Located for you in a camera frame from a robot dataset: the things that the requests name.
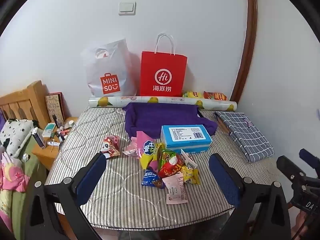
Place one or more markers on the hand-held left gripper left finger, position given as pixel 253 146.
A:
pixel 91 177

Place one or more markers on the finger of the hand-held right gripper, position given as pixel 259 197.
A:
pixel 290 166
pixel 310 156

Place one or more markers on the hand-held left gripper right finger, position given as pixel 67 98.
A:
pixel 222 177

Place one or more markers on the yellow snack packet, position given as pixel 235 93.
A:
pixel 190 176

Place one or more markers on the panda print snack packet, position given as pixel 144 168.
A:
pixel 110 147

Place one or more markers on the white barcode snack packet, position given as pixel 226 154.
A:
pixel 188 158

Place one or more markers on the pink and white snack packet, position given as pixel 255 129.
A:
pixel 175 190

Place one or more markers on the blue cookie packet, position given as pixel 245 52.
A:
pixel 150 177

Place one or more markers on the pink and yellow snack bag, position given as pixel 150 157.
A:
pixel 147 150

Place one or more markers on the purple fabric basket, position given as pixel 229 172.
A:
pixel 155 117

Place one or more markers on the grey checked folded cloth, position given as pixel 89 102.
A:
pixel 247 135

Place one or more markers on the white tube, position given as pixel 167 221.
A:
pixel 55 143

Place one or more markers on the wooden nightstand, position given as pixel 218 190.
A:
pixel 47 152

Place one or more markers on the red snack packet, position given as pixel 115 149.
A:
pixel 171 168

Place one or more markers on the striped quilted table cover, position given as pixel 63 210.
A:
pixel 100 125

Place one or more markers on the small pink figure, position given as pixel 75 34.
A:
pixel 62 131

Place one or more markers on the blue tissue pack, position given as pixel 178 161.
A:
pixel 185 135

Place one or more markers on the tape roll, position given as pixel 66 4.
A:
pixel 69 124

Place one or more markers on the green blanket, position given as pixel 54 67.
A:
pixel 32 165

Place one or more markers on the teal and white box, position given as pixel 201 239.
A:
pixel 48 130

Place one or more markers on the dark blue box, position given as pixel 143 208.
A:
pixel 38 138

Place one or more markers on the lemon print wallpaper roll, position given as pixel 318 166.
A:
pixel 110 101

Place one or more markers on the pink cloth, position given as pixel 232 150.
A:
pixel 12 175

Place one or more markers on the orange red snack bag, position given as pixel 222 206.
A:
pixel 215 96

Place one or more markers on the patterned book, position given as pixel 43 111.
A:
pixel 53 105

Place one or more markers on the white flower print pillow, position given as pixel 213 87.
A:
pixel 17 132

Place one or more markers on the wooden headboard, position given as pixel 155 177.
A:
pixel 25 100

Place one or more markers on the white plastic shopping bag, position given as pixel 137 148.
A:
pixel 110 65

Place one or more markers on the red paper bag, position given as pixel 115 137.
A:
pixel 162 65

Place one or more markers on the brown wooden door frame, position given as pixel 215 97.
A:
pixel 247 55

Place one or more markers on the white light switch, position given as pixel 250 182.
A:
pixel 127 8

